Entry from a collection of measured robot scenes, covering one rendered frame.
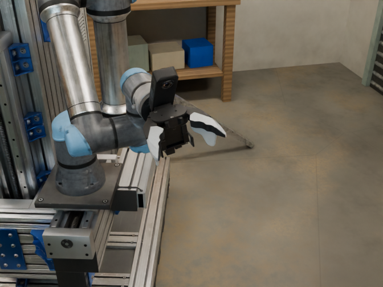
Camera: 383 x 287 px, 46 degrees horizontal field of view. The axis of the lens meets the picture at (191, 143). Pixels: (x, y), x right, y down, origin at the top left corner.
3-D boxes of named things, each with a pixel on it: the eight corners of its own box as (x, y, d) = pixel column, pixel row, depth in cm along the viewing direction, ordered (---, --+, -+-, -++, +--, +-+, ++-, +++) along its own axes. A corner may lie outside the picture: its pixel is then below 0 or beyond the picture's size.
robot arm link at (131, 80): (150, 94, 112) (148, 62, 107) (166, 114, 103) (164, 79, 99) (119, 100, 109) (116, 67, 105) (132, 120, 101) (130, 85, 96)
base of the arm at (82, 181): (63, 167, 147) (58, 140, 142) (109, 168, 147) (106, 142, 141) (49, 195, 134) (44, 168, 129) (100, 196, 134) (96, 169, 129)
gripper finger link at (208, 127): (235, 148, 86) (196, 136, 91) (233, 122, 82) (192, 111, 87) (227, 157, 84) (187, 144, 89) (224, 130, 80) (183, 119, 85)
